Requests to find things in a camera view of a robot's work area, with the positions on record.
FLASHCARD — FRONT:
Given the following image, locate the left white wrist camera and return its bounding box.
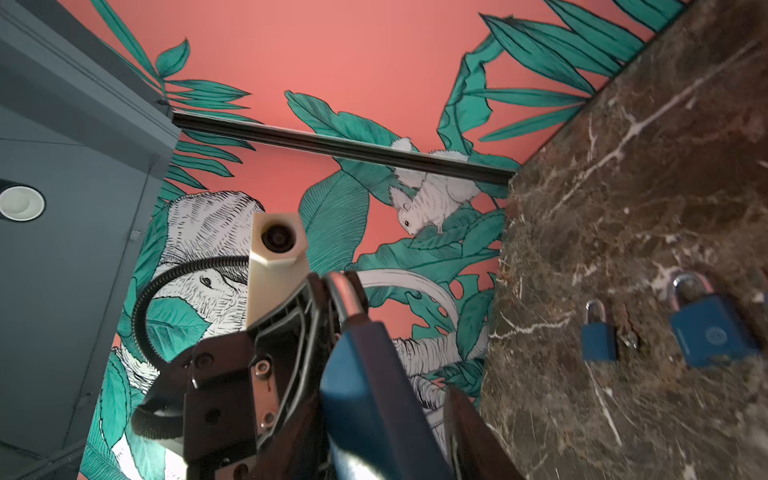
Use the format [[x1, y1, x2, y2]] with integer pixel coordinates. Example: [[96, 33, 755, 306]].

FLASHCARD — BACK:
[[245, 213, 310, 329]]

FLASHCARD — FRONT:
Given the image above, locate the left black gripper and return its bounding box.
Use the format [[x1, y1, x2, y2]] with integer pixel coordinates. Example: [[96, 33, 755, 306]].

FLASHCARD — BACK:
[[130, 271, 361, 480]]

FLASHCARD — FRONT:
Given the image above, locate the blue padlock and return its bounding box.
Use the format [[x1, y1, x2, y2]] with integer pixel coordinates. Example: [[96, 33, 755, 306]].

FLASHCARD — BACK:
[[319, 272, 453, 479], [668, 271, 761, 368], [581, 298, 618, 362]]

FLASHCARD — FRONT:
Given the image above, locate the round white ceiling light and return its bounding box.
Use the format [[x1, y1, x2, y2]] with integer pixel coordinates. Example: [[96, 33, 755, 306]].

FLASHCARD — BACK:
[[0, 184, 46, 223]]

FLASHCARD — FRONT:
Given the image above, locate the small silver key with ring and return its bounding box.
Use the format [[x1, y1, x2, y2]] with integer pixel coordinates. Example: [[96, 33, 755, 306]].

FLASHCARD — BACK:
[[618, 304, 640, 350]]

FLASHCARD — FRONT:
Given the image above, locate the black corrugated cable left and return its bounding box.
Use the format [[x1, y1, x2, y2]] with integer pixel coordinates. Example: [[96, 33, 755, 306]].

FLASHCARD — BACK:
[[129, 255, 251, 440]]

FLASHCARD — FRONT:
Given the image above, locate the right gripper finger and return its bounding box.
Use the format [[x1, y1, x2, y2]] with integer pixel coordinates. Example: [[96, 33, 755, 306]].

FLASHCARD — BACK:
[[444, 387, 524, 480]]

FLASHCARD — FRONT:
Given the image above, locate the left black frame post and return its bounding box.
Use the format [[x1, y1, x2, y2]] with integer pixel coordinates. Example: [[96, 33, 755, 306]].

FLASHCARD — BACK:
[[172, 110, 514, 185]]

